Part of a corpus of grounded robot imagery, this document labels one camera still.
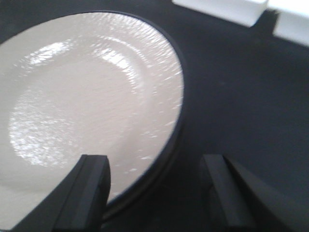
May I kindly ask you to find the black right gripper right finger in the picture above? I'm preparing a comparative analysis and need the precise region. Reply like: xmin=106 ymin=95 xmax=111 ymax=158
xmin=200 ymin=154 xmax=309 ymax=232

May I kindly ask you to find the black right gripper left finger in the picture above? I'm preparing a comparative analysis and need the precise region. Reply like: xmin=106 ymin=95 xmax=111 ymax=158
xmin=12 ymin=155 xmax=111 ymax=232

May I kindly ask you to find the beige round plate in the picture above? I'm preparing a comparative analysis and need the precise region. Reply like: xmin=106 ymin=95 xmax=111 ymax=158
xmin=0 ymin=12 xmax=184 ymax=231

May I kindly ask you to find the right white plastic bin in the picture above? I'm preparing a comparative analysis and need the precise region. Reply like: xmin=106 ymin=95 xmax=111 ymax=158
xmin=267 ymin=0 xmax=309 ymax=47

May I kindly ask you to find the white plastic bin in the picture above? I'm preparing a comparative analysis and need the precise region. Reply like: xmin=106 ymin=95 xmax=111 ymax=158
xmin=173 ymin=0 xmax=267 ymax=27
xmin=267 ymin=0 xmax=309 ymax=47

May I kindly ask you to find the middle white plastic bin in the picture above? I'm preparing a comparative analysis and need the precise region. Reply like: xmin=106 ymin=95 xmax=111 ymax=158
xmin=173 ymin=0 xmax=267 ymax=27

